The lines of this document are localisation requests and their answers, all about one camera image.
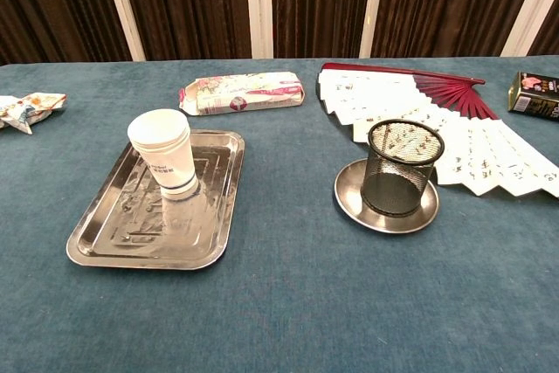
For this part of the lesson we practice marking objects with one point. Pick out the white paper cup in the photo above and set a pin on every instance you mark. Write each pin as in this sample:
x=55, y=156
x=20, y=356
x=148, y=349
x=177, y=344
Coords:
x=168, y=159

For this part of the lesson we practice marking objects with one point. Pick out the black cup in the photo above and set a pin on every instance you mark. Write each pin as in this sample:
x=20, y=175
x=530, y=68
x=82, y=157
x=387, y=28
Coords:
x=393, y=196

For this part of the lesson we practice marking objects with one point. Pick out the round steel plate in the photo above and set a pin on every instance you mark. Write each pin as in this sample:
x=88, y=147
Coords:
x=347, y=191

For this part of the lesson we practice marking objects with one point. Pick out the pink floral tissue pack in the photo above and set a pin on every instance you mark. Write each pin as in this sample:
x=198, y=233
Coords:
x=244, y=93

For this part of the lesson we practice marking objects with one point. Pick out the blue felt table cover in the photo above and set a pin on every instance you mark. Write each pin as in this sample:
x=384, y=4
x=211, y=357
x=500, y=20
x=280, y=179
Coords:
x=305, y=303

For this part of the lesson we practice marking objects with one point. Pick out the rectangular steel tray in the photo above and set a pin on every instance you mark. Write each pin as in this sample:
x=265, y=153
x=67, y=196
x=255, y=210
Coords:
x=131, y=237

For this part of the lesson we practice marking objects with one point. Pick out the dark brown pleated curtain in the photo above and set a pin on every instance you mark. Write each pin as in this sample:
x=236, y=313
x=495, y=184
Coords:
x=196, y=2

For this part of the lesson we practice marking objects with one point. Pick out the paper folding fan red ribs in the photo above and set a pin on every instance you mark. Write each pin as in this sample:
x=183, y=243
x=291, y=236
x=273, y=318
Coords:
x=480, y=150

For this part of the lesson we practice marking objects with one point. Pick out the crumpled white snack bag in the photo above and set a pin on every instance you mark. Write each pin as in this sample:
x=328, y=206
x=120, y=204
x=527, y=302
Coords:
x=26, y=108

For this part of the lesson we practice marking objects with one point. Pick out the black and gold tin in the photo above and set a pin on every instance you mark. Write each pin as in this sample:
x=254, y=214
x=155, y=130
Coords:
x=535, y=95

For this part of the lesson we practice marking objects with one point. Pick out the white frame post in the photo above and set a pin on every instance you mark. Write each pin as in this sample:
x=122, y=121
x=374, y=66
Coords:
x=122, y=6
x=259, y=6
x=526, y=10
x=373, y=6

